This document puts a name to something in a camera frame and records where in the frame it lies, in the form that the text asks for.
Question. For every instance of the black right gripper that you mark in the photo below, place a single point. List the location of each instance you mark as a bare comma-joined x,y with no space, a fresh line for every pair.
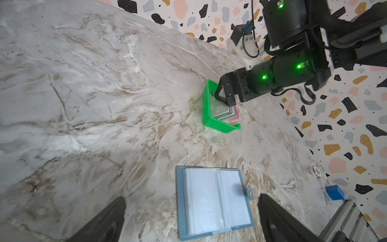
232,84

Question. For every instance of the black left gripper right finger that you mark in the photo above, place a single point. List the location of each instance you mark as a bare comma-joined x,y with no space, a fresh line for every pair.
280,226

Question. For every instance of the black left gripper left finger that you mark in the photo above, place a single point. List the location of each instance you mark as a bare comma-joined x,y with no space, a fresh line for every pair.
105,226

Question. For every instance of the green plastic card tray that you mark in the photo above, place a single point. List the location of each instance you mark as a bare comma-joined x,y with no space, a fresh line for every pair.
208,120

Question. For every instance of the blue card holder wallet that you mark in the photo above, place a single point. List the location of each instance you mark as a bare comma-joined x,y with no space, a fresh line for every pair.
211,201

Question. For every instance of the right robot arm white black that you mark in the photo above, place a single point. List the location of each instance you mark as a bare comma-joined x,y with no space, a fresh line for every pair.
303,39

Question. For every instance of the stack of cards in tray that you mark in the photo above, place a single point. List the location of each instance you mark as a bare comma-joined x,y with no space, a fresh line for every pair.
221,112

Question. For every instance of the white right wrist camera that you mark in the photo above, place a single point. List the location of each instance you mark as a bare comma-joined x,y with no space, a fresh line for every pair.
244,44

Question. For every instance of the blue block on rail end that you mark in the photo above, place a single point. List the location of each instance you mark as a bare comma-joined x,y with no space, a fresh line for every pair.
335,193

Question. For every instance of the small white ring object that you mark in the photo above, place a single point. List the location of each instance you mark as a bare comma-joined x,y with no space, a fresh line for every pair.
317,171

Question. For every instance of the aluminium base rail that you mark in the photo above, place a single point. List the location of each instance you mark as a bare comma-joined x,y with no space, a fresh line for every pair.
349,225

